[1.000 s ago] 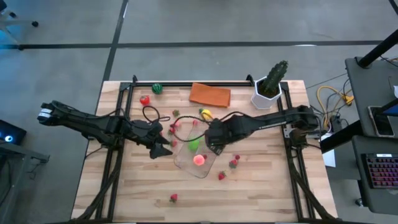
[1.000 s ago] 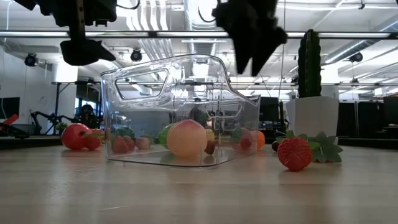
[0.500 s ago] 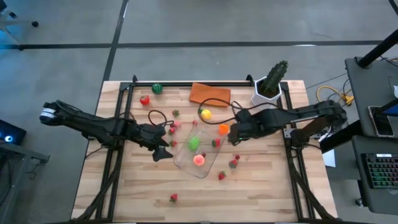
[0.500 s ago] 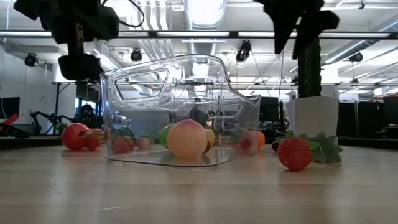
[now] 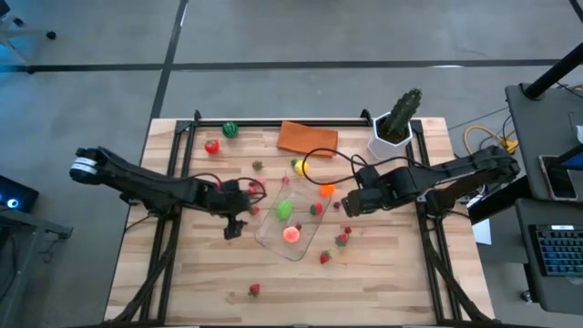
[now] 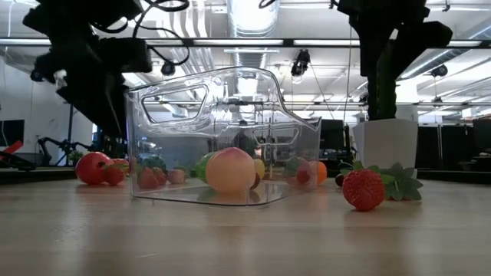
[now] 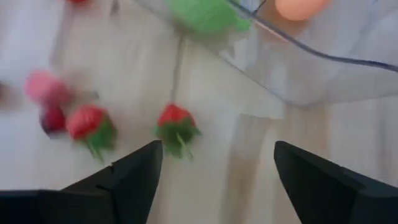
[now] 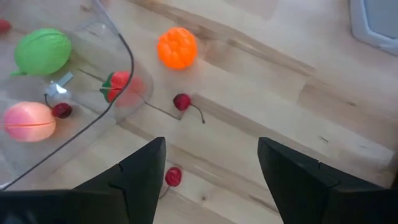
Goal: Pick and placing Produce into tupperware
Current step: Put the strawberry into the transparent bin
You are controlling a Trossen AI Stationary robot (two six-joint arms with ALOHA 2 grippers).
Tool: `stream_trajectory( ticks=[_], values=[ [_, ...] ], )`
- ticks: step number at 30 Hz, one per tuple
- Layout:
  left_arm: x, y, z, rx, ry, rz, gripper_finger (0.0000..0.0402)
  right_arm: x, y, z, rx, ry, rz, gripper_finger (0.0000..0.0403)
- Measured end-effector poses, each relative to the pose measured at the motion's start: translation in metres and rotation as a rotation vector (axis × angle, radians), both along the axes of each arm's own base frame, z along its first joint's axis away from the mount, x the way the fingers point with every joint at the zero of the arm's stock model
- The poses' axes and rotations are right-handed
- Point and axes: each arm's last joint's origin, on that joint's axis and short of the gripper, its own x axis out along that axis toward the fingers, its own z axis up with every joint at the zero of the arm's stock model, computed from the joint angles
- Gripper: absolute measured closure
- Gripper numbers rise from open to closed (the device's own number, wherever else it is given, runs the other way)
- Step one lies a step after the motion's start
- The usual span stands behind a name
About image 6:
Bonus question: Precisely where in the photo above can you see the silver ventilation duct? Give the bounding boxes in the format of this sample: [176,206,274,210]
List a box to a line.
[226,0,281,70]

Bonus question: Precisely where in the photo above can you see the clear plastic container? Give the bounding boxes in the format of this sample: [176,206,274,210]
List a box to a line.
[124,66,323,209]

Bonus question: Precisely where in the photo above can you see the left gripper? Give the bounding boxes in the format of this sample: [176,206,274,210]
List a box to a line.
[30,38,153,138]

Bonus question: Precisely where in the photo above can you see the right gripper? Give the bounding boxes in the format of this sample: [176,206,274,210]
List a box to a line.
[354,17,454,77]

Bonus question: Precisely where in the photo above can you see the green toy lime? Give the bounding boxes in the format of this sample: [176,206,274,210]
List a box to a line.
[194,150,216,185]

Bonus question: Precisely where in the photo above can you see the red toy apple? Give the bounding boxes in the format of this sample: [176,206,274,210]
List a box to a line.
[74,151,115,186]

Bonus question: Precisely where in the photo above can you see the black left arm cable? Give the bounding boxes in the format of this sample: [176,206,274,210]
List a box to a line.
[90,0,192,67]

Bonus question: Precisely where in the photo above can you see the orange toy fruit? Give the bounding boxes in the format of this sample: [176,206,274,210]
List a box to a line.
[315,160,328,186]

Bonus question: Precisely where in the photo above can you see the white plant pot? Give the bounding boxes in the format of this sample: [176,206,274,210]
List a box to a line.
[351,117,420,181]

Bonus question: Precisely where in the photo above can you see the yellow toy pineapple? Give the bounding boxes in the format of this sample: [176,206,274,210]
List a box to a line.
[252,158,267,180]

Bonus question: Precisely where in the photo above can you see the black wall screen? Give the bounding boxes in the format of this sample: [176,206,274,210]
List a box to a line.
[0,119,25,147]

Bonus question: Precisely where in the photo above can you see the small pink fruit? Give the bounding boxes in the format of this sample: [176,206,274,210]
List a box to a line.
[166,169,186,186]

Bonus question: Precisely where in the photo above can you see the green cactus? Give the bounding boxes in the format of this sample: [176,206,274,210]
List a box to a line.
[367,74,397,121]

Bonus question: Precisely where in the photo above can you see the black monitor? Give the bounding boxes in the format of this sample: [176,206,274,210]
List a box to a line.
[320,119,345,151]

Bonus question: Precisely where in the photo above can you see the red bar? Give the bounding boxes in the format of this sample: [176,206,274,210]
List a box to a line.
[0,140,24,159]

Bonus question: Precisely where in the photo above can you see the pink toy peach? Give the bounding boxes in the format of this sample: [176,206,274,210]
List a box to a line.
[204,146,257,194]

